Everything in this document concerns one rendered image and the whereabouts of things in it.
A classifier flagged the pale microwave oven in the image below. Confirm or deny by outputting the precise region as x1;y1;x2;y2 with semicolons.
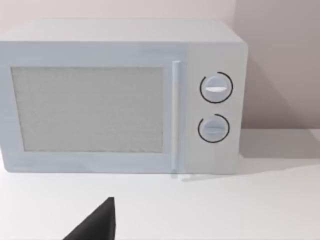
0;20;249;176

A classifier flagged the pale microwave door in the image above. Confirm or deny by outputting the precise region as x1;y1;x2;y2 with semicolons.
0;41;189;174

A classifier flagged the large microwave knob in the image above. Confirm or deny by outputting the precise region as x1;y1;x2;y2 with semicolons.
203;75;230;100

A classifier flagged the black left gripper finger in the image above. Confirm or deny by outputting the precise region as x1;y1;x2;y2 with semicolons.
62;196;118;240

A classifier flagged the pale microwave door handle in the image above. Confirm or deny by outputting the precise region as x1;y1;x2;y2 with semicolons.
171;60;182;172

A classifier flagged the small microwave knob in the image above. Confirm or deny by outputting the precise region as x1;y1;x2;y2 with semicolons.
201;117;226;140

